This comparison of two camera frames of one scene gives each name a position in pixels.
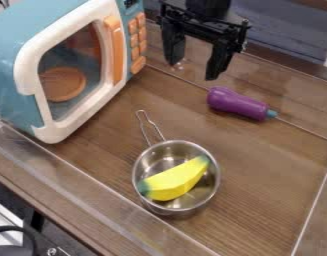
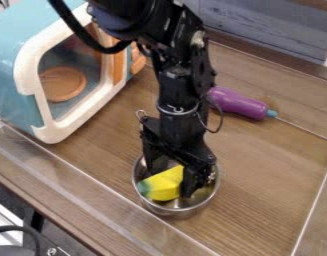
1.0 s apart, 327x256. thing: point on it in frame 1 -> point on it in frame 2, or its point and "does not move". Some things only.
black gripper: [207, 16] -> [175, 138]
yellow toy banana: [170, 184] does not move
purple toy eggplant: [222, 98] does not move
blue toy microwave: [63, 56] does not move
